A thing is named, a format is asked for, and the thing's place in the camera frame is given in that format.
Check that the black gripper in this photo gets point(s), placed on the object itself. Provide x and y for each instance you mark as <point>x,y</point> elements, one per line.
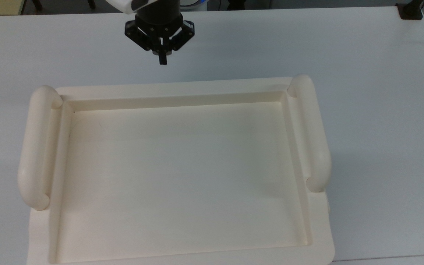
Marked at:
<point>158,18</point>

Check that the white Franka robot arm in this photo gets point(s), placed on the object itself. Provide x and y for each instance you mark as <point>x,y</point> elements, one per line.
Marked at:
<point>127,5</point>

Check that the cream plastic cabinet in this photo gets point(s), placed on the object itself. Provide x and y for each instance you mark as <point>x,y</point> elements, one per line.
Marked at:
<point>182,176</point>

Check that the dark furniture leg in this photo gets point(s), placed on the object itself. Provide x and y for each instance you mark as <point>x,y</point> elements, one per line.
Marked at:
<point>91,3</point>
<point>37,3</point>

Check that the black equipment box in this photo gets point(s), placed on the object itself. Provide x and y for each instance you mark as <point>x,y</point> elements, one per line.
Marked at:
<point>245,3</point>

